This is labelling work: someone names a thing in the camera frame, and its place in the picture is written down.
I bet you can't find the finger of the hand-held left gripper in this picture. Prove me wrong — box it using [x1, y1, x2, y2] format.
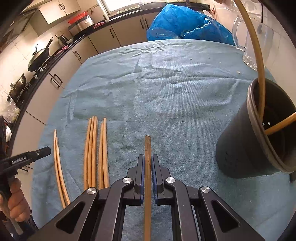
[28, 146, 52, 161]

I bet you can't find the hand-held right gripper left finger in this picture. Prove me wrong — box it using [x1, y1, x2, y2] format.
[26, 154, 145, 241]

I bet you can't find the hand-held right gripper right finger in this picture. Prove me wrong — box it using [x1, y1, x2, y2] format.
[150, 154, 265, 241]

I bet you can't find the wooden chopstick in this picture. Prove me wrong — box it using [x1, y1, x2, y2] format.
[102, 118, 110, 189]
[84, 118, 92, 190]
[144, 135, 152, 241]
[98, 122, 104, 189]
[233, 0, 265, 120]
[54, 129, 66, 209]
[55, 137, 71, 207]
[87, 116, 95, 189]
[92, 116, 98, 188]
[264, 112, 296, 135]

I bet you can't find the dark grey chopstick holder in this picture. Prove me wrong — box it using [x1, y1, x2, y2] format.
[216, 77, 296, 179]

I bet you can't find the person's left hand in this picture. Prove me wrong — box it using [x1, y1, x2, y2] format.
[0, 178, 31, 219]

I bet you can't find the clear plastic bag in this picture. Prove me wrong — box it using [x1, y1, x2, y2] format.
[0, 91, 21, 124]

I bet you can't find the black cooking pot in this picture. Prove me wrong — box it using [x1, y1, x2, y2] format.
[9, 74, 28, 103]

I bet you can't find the black gas stove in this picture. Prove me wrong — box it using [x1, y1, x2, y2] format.
[27, 56, 52, 80]

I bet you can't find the blue towel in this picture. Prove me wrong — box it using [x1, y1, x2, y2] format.
[31, 39, 296, 241]

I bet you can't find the black wok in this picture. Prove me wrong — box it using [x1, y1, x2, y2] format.
[28, 37, 54, 72]

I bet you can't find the steel kettle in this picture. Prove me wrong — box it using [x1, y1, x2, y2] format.
[55, 34, 69, 47]

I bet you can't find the dark range hood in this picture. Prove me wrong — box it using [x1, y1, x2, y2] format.
[0, 9, 38, 54]

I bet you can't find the stainless steel appliance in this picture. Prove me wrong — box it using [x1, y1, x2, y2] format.
[68, 14, 95, 36]

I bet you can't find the red plastic basin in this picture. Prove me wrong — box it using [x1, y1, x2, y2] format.
[68, 12, 89, 24]

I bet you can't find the beige upper cabinet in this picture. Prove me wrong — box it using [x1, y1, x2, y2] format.
[30, 0, 87, 25]

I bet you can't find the blue plastic bag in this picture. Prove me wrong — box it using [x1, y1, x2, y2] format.
[146, 4, 236, 45]

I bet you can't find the steel pan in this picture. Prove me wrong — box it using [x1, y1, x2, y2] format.
[139, 2, 167, 10]

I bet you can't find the clear glass pitcher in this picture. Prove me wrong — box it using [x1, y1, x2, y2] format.
[232, 15, 275, 71]

